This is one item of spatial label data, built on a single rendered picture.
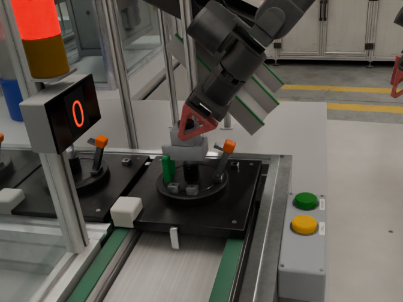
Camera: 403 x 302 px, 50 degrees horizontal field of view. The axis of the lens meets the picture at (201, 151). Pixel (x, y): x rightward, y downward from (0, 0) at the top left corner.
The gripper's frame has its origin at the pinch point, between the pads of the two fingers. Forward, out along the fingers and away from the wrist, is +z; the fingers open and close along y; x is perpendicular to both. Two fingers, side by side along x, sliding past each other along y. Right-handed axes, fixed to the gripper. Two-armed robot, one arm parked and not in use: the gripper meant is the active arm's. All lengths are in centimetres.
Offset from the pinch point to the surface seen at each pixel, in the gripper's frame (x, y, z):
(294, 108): 28, -68, 7
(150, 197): 2.4, 4.4, 13.9
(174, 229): 8.2, 12.9, 9.5
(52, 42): -21.2, 19.8, -9.9
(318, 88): 94, -330, 66
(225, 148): 7.4, 1.0, -2.4
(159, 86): -15, -109, 52
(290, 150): 28.1, -37.7, 7.0
